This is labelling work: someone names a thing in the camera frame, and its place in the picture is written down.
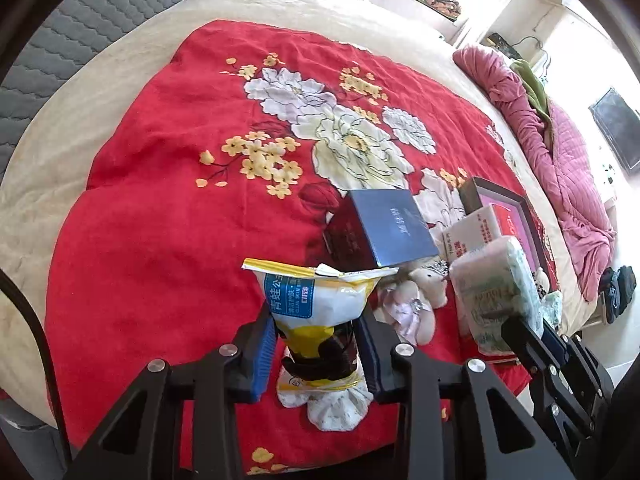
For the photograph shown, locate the white floral scrunchie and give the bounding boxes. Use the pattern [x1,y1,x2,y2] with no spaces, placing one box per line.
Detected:
[277,356,373,432]

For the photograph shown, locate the beige teddy bear with dress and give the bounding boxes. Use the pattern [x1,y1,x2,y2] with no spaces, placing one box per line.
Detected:
[378,281,436,346]

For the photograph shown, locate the pale green tissue pack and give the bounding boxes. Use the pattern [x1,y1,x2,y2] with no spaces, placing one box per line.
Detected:
[449,236,542,356]

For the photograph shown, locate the yellow white snack bag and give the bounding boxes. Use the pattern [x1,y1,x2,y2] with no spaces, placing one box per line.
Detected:
[242,258,398,391]

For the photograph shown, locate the dark clothes on stool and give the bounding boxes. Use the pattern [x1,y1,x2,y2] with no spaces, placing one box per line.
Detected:
[599,266,637,325]

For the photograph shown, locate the red and white box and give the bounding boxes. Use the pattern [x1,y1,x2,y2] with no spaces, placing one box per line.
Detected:
[442,204,518,263]

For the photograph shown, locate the pink quilted comforter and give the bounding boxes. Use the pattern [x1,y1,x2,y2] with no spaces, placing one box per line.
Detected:
[452,46,615,301]

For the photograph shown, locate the dark blue box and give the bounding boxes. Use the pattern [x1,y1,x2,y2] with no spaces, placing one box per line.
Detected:
[323,188,439,272]

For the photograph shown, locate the dark tray with book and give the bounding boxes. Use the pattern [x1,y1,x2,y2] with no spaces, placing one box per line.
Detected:
[459,177,552,278]

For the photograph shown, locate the green cloth on comforter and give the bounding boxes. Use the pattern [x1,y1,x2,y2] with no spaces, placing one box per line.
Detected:
[511,60,551,126]

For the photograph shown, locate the red floral blanket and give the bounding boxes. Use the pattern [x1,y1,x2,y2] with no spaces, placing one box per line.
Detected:
[46,20,525,448]

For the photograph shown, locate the grey quilted headboard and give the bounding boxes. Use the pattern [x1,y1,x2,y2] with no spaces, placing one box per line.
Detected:
[1,0,181,171]

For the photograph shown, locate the black cable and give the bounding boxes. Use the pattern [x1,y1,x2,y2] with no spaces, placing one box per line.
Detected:
[0,268,74,466]

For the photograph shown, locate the wall-mounted black television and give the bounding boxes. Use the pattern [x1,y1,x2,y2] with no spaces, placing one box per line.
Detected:
[589,88,640,174]

